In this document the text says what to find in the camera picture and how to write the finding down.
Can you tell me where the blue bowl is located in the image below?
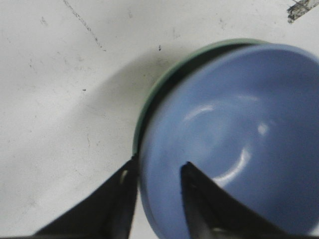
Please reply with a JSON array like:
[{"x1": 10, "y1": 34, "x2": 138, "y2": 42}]
[{"x1": 139, "y1": 44, "x2": 319, "y2": 239}]

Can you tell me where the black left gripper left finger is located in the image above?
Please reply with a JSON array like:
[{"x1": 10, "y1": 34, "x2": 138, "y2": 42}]
[{"x1": 31, "y1": 155, "x2": 139, "y2": 237}]

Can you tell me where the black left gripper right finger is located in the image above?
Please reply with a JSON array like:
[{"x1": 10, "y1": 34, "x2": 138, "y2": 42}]
[{"x1": 179, "y1": 161, "x2": 292, "y2": 237}]

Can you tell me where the green bowl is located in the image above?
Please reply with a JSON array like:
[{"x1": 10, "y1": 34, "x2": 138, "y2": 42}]
[{"x1": 132, "y1": 38, "x2": 268, "y2": 156}]

